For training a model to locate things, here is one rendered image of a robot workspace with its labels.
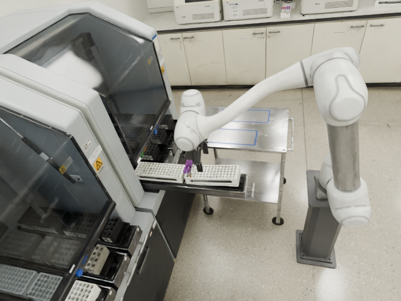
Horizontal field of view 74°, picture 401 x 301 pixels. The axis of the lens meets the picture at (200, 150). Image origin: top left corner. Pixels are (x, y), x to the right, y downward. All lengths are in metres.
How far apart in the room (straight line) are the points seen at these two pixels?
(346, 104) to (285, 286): 1.47
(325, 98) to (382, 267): 1.60
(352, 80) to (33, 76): 1.16
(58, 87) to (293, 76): 0.93
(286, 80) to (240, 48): 2.48
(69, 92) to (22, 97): 0.16
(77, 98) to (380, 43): 3.19
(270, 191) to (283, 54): 1.93
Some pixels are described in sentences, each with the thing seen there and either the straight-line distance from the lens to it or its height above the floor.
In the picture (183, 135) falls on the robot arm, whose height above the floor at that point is 1.33.
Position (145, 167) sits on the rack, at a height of 0.86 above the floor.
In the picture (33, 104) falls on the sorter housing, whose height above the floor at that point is 1.51.
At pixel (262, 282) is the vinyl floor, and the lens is 2.09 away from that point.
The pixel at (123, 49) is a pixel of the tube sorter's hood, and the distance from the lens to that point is 1.59.
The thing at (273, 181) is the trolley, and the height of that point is 0.28.
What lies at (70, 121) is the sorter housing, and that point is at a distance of 1.12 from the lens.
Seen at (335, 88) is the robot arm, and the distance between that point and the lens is 0.90.
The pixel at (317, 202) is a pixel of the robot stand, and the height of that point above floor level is 0.70.
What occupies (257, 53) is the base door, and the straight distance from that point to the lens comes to 3.54.
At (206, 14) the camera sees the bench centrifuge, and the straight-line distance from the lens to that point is 3.47.
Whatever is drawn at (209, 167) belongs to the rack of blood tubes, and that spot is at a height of 0.87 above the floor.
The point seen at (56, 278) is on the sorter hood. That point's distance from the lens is 1.18.
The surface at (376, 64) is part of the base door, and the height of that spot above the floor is 0.32.
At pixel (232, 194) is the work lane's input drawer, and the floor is 0.78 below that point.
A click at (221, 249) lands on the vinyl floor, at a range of 2.19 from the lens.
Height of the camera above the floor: 1.96
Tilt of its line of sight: 42 degrees down
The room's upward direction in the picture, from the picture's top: 12 degrees counter-clockwise
